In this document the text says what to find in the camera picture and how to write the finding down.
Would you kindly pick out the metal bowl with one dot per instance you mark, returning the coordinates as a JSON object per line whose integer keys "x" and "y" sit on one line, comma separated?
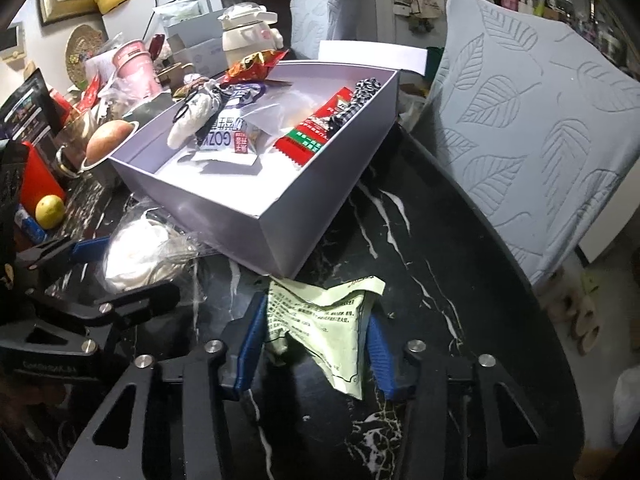
{"x": 97, "y": 171}

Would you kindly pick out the black packet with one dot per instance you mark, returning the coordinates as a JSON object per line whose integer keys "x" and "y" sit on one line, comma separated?
{"x": 25, "y": 105}

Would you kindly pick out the plastic bag of white cloth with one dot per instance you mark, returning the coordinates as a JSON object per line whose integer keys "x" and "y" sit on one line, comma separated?
{"x": 140, "y": 255}

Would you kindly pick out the clear plastic bag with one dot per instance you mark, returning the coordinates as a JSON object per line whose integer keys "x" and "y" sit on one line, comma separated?
{"x": 285, "y": 105}

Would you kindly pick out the pale green packet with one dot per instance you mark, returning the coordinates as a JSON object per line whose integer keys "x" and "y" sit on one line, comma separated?
{"x": 320, "y": 325}

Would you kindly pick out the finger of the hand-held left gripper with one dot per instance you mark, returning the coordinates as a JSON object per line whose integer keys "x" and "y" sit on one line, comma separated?
{"x": 140, "y": 300}
{"x": 90, "y": 249}

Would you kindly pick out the large grey covered chair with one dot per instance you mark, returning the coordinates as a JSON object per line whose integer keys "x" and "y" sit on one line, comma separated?
{"x": 525, "y": 135}

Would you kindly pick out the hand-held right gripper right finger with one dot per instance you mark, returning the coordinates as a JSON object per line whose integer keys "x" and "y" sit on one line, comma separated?
{"x": 381, "y": 360}

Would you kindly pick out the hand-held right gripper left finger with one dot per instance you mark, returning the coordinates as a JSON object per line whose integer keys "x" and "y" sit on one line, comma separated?
{"x": 247, "y": 355}

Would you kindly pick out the white plush toy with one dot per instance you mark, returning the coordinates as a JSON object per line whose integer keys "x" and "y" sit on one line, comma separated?
{"x": 192, "y": 110}

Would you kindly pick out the white cardboard box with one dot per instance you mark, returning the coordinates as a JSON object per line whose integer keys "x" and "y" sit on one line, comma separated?
{"x": 225, "y": 225}

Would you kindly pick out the yellow lemon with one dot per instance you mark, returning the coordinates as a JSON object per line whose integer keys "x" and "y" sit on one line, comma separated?
{"x": 50, "y": 211}

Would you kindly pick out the row of bottles and jars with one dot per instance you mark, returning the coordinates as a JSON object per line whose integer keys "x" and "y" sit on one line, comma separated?
{"x": 575, "y": 10}

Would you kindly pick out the crumpled plastic bag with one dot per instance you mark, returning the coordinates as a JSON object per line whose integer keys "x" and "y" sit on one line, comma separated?
{"x": 180, "y": 9}

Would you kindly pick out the cream ceramic jar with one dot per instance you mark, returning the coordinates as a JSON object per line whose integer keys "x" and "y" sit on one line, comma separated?
{"x": 247, "y": 32}

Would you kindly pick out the red snack packet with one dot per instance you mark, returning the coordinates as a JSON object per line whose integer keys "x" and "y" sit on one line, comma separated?
{"x": 307, "y": 132}

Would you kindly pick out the blue bottle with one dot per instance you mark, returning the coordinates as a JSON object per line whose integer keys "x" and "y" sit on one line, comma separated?
{"x": 27, "y": 225}

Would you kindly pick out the purple and white packet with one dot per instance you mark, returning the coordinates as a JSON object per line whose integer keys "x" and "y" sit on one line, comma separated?
{"x": 232, "y": 137}

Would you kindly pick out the black and white checkered scrunchie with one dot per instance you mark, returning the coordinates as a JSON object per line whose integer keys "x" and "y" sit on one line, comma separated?
{"x": 362, "y": 90}

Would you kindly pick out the orange apple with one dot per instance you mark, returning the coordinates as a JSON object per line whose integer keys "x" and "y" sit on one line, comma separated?
{"x": 107, "y": 140}

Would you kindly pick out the woven round tray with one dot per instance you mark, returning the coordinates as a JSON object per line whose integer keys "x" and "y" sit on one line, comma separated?
{"x": 85, "y": 55}

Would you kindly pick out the small grey covered chair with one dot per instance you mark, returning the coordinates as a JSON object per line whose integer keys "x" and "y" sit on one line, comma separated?
{"x": 325, "y": 10}

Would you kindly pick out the white refrigerator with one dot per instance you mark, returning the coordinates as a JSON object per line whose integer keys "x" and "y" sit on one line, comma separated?
{"x": 130, "y": 15}

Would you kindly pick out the white carton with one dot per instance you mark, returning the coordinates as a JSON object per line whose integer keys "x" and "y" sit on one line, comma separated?
{"x": 200, "y": 50}

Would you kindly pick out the pair of slippers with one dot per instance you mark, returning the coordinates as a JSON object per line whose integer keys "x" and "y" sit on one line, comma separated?
{"x": 580, "y": 310}

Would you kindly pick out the pink cup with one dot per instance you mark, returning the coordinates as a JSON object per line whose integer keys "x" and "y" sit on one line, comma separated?
{"x": 132, "y": 65}

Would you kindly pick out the orange-red snack packet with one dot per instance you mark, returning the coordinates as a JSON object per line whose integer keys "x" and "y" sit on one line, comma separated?
{"x": 250, "y": 65}

